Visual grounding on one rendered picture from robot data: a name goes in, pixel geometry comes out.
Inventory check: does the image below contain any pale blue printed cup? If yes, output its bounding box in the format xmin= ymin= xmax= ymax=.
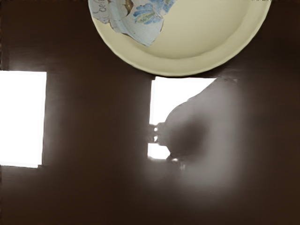
xmin=89 ymin=0 xmax=179 ymax=47

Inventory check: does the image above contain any cream round plate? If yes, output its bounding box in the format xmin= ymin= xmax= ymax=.
xmin=88 ymin=0 xmax=273 ymax=78

